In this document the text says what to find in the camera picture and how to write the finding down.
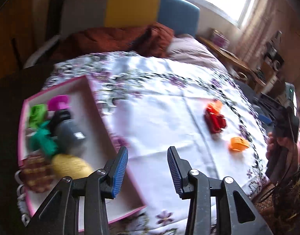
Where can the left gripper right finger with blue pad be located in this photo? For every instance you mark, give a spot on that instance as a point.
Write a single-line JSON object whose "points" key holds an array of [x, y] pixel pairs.
{"points": [[235, 213]]}

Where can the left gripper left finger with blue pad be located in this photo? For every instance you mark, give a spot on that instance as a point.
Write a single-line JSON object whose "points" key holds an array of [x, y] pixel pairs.
{"points": [[58, 213]]}

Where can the brown massage comb brush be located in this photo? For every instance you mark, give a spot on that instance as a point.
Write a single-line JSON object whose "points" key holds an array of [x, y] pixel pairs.
{"points": [[36, 173]]}

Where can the orange plastic comb clip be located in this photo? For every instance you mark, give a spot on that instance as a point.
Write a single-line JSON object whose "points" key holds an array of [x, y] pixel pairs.
{"points": [[239, 144]]}

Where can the yellow perforated oval case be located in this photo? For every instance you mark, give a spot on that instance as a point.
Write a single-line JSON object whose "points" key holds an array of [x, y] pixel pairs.
{"points": [[69, 165]]}

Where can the red metallic cylinder toy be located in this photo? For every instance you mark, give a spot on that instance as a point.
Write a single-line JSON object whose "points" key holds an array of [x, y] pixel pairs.
{"points": [[215, 122]]}

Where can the teal green plastic cup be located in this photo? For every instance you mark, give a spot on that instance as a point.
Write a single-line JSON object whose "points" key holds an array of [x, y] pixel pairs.
{"points": [[43, 141]]}

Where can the black lidded transparent jar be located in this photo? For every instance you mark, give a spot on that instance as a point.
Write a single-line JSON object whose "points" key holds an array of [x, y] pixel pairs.
{"points": [[68, 135]]}

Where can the pink white shallow box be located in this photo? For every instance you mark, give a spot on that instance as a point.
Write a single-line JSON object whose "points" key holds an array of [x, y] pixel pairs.
{"points": [[97, 147]]}

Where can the lime green plastic gadget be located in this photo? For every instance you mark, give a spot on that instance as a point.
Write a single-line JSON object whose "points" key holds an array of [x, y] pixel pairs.
{"points": [[38, 114]]}

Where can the purple plastic flanged cup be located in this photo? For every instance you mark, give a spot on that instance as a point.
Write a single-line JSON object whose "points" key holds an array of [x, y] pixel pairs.
{"points": [[58, 102]]}

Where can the orange connected cube blocks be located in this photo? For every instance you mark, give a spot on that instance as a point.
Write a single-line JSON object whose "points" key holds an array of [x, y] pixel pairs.
{"points": [[215, 106]]}

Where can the person's hand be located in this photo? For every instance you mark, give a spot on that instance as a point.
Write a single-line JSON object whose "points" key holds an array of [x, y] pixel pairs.
{"points": [[274, 142]]}

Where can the wooden side table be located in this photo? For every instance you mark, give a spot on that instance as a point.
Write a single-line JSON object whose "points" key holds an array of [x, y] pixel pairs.
{"points": [[225, 57]]}

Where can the pink curtain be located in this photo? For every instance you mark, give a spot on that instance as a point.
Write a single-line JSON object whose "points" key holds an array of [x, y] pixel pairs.
{"points": [[266, 17]]}

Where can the purple box on table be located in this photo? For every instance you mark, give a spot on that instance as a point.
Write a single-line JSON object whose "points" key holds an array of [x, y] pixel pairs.
{"points": [[217, 38]]}

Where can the beige pink quilted blanket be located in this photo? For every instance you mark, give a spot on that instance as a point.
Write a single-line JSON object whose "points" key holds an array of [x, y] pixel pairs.
{"points": [[186, 49]]}

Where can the white embroidered floral tablecloth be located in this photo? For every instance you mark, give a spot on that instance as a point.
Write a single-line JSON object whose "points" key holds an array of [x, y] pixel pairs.
{"points": [[149, 104]]}

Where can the rust brown quilted jacket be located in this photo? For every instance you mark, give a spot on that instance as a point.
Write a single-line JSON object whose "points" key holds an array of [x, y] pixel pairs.
{"points": [[149, 41]]}

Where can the black rolled mat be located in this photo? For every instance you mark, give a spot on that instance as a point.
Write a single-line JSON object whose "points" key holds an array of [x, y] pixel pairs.
{"points": [[53, 22]]}

